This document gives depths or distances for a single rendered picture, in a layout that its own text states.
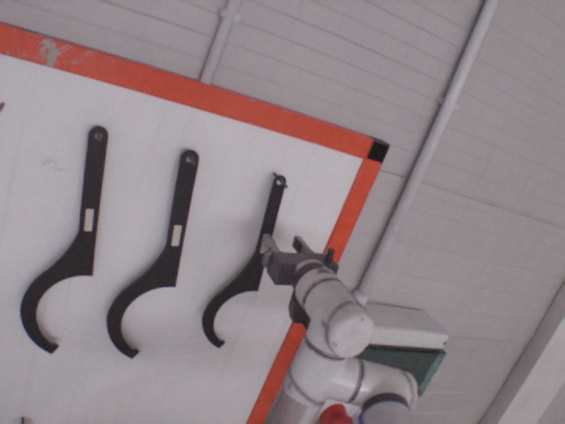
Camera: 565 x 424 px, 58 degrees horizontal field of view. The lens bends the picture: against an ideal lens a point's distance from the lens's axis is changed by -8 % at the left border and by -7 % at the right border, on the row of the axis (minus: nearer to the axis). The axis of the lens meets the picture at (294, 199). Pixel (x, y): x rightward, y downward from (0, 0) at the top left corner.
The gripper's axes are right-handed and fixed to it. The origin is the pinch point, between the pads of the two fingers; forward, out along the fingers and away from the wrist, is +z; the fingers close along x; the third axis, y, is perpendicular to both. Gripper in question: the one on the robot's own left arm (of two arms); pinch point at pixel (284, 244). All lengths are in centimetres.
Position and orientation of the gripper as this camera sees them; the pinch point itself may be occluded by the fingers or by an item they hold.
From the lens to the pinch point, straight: 117.4
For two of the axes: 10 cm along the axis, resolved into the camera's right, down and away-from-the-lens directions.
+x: -9.0, -0.9, -4.3
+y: 2.5, -9.1, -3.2
